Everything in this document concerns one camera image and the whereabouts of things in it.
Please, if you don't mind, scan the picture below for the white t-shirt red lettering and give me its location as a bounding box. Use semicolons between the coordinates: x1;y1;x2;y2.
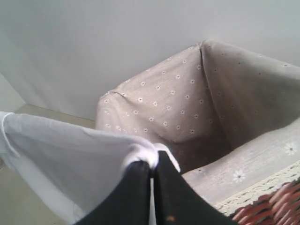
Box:
0;112;180;225

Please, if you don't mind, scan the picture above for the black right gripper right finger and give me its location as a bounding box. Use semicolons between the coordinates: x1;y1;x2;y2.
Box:
155;151;237;225

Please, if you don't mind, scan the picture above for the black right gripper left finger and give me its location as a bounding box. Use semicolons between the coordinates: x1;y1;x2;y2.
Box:
78;161;150;225

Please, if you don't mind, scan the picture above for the grey floral lace basket liner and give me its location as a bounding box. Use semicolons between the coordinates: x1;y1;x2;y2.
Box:
96;40;300;215

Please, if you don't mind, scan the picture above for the dark brown wicker basket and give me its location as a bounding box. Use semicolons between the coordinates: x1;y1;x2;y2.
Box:
230;180;300;225

